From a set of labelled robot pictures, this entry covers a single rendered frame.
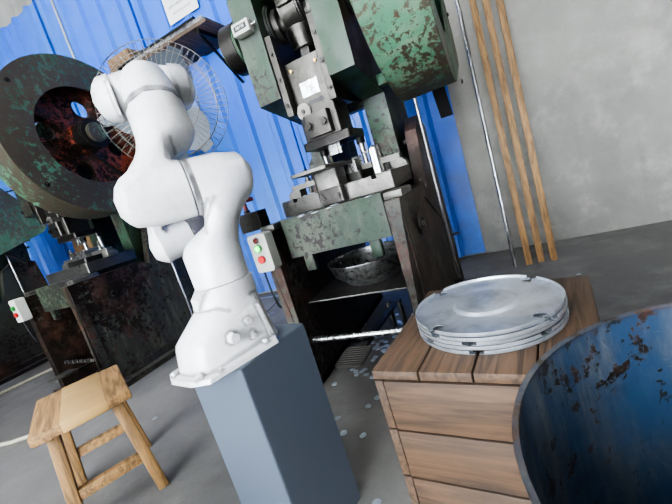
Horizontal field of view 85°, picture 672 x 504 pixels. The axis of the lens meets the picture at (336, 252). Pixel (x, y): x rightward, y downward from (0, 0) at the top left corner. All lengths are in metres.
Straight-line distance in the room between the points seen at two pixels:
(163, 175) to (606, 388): 0.71
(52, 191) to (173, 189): 1.50
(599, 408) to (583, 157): 2.13
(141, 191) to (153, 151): 0.08
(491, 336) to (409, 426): 0.23
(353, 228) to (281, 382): 0.64
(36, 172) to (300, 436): 1.76
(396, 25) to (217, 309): 0.84
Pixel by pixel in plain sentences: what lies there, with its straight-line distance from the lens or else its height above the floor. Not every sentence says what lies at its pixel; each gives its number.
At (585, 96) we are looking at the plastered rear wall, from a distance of 2.57.
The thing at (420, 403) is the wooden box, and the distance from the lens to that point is 0.74.
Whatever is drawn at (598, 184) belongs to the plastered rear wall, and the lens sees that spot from 2.60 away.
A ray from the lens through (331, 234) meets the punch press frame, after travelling 1.27.
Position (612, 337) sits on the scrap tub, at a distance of 0.51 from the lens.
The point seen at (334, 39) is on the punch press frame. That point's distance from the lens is 1.38.
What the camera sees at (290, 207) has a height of 0.68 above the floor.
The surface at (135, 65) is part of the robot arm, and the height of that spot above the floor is 1.04.
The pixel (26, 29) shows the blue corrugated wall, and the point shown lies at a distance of 4.91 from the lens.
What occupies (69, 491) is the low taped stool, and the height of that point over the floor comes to 0.14.
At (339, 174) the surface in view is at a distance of 1.30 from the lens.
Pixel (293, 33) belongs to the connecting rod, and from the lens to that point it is 1.53.
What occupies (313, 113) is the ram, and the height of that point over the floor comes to 0.97.
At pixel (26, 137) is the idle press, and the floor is 1.32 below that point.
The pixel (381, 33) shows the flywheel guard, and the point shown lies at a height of 1.05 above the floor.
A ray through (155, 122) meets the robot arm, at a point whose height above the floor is 0.91.
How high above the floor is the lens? 0.70
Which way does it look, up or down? 10 degrees down
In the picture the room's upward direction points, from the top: 17 degrees counter-clockwise
